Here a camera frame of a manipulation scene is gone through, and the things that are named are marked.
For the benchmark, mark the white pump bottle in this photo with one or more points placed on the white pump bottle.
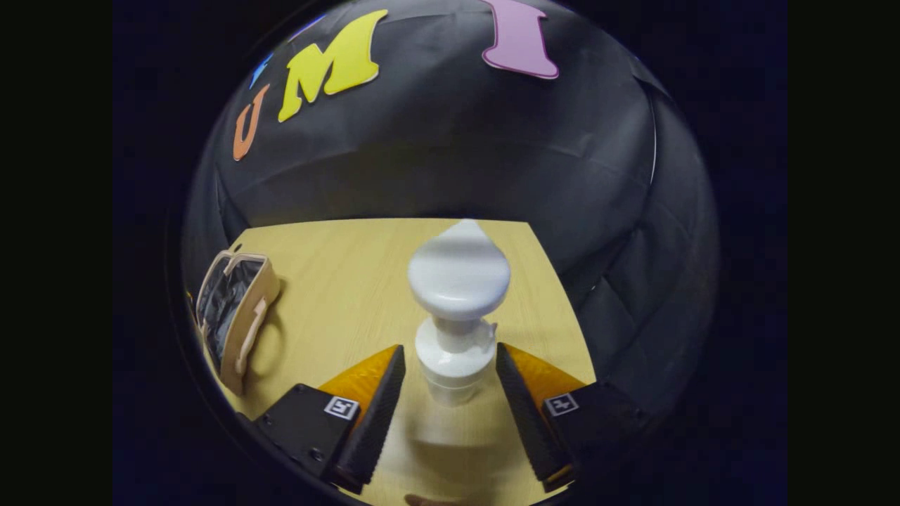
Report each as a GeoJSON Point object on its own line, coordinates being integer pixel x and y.
{"type": "Point", "coordinates": [458, 281]}

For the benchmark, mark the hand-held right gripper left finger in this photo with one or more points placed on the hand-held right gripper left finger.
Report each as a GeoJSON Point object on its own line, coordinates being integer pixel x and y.
{"type": "Point", "coordinates": [376, 411]}

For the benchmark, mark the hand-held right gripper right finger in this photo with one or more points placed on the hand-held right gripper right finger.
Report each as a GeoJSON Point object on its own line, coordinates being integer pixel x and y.
{"type": "Point", "coordinates": [527, 414]}

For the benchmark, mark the black backdrop cloth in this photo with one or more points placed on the black backdrop cloth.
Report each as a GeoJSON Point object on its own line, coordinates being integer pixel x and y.
{"type": "Point", "coordinates": [436, 140]}

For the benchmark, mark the pink beige suitcase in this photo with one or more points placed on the pink beige suitcase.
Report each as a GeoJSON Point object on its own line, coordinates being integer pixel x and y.
{"type": "Point", "coordinates": [242, 323]}

